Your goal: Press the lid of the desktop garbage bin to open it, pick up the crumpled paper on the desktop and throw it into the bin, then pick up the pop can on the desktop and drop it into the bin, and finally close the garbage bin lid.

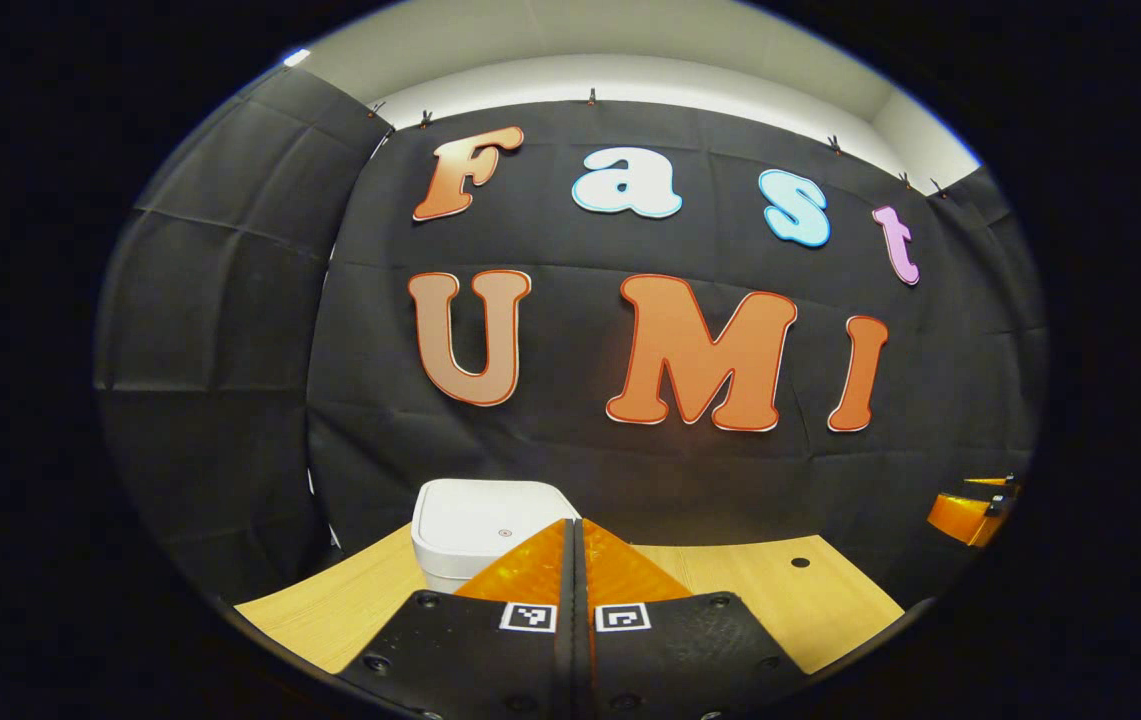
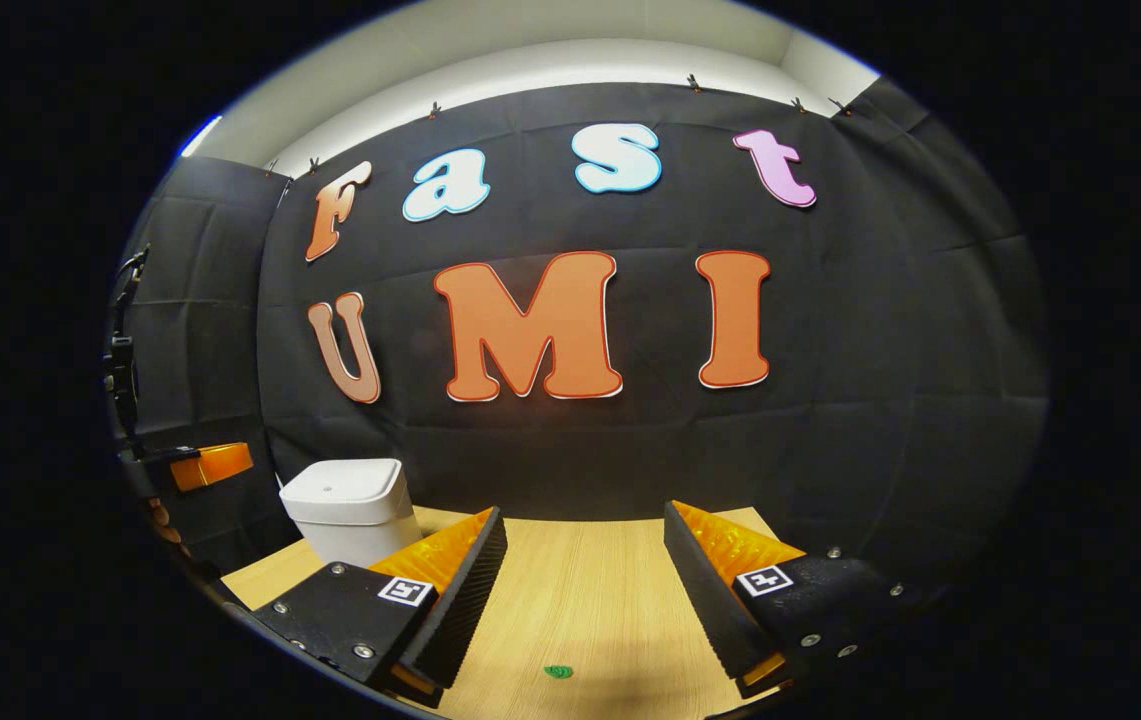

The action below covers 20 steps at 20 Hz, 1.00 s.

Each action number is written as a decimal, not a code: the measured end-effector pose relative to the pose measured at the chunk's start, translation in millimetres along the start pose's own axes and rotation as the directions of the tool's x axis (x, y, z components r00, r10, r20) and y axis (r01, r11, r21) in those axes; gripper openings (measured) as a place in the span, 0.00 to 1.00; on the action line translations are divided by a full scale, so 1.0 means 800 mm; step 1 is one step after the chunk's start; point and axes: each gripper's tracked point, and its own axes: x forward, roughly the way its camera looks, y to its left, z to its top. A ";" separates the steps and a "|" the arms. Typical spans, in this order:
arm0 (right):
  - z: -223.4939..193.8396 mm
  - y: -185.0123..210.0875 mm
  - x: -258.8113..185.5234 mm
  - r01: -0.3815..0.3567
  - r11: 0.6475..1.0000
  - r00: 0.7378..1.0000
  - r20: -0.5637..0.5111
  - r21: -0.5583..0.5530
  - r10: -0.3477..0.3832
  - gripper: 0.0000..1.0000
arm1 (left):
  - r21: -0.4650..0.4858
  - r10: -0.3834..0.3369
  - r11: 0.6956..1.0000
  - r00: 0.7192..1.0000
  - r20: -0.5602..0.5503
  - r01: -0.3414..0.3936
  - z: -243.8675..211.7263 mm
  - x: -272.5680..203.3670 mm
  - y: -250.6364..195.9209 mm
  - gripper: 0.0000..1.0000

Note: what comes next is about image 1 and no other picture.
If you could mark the black backdrop cloth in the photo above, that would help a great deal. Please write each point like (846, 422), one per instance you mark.
(580, 460)

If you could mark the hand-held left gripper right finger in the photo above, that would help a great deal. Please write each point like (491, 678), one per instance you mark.
(670, 650)

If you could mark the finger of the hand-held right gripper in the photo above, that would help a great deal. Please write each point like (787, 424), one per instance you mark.
(955, 515)

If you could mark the white desktop garbage bin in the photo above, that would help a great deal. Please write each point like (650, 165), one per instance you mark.
(475, 520)

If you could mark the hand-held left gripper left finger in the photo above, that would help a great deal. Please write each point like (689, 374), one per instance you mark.
(490, 650)

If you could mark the wooden desktop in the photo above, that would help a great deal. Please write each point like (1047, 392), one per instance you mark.
(770, 600)

